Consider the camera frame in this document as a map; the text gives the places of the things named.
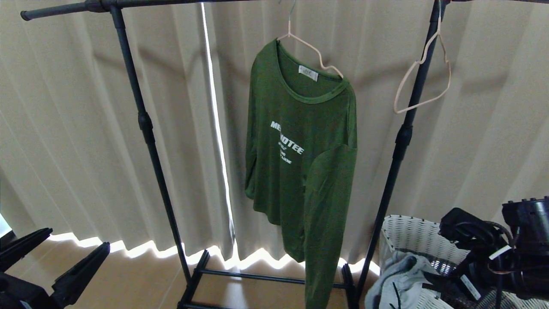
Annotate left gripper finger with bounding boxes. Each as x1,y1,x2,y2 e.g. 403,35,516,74
51,242,111,307
0,227,53,272

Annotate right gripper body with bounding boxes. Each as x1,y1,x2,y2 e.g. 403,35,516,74
455,253,522,303

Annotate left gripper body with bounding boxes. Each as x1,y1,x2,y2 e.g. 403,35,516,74
0,271,58,309

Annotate pale grey shorts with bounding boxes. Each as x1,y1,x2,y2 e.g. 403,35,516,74
365,251,440,309

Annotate pink clothes hanger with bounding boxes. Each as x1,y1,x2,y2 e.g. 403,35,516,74
394,0,452,114
277,0,344,79

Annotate green printed t-shirt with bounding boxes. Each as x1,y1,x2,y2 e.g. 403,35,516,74
245,39,358,309

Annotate white laundry basket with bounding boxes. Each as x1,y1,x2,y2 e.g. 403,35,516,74
380,215,549,309

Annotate black clothes rack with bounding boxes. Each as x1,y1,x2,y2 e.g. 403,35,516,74
20,0,549,309

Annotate beige curtain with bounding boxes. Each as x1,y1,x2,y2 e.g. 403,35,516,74
0,0,549,275

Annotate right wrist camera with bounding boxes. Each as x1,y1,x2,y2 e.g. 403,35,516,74
438,208,513,258

